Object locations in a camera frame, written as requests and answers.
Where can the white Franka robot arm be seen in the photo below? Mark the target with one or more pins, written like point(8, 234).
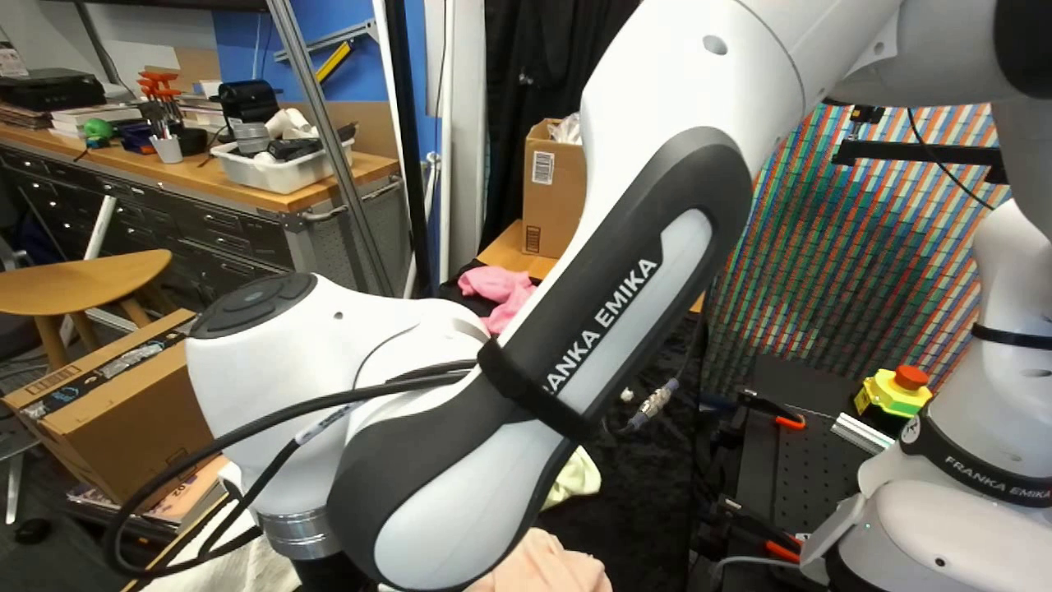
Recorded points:
point(659, 111)

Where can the pink cloth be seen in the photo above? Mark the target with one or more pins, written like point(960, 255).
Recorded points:
point(494, 288)

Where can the barcode labelled cardboard box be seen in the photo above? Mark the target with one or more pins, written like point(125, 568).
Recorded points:
point(553, 185)

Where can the black vertical pole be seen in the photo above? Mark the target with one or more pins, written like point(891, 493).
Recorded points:
point(410, 167)

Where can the wooden top workbench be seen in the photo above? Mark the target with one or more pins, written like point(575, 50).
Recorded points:
point(329, 234)

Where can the silver metal pole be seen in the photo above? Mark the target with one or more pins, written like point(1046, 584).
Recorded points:
point(329, 142)

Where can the white plastic tray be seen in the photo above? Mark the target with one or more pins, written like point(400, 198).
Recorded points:
point(274, 170)

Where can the yellow bar tool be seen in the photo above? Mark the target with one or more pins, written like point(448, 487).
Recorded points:
point(334, 65)

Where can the black perforated breadboard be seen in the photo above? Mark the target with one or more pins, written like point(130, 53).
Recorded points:
point(802, 483)

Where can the black boxy device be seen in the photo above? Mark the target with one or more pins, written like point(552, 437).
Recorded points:
point(249, 101)

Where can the silver metal tube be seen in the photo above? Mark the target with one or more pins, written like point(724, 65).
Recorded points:
point(859, 431)

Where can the yellow red emergency stop button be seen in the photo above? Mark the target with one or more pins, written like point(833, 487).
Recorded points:
point(891, 397)

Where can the orange plastic object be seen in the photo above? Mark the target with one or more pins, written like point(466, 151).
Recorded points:
point(158, 83)

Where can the cardboard box with black strip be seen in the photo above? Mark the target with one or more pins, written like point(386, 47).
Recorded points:
point(119, 428)

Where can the white metal leg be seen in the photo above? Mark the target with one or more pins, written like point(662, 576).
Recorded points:
point(99, 225)

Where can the wooden stool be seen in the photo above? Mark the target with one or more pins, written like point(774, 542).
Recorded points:
point(76, 283)

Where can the green plastic object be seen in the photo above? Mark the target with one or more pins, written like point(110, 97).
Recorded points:
point(98, 129)

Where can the black flat case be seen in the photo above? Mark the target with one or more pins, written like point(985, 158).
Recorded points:
point(51, 90)

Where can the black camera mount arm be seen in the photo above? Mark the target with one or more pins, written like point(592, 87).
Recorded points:
point(921, 152)

